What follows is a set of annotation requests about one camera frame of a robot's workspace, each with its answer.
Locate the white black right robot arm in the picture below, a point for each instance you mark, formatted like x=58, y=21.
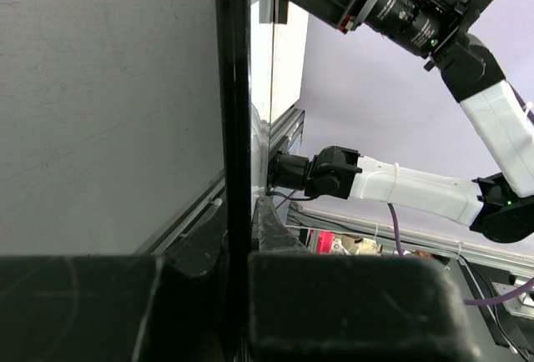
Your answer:
x=411, y=106

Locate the aluminium table frame rail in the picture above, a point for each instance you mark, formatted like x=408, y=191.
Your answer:
x=487, y=271

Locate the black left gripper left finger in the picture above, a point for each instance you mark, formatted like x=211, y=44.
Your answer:
x=143, y=307

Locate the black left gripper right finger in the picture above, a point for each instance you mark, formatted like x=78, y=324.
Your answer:
x=310, y=307

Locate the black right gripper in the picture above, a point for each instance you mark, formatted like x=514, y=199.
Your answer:
x=418, y=26

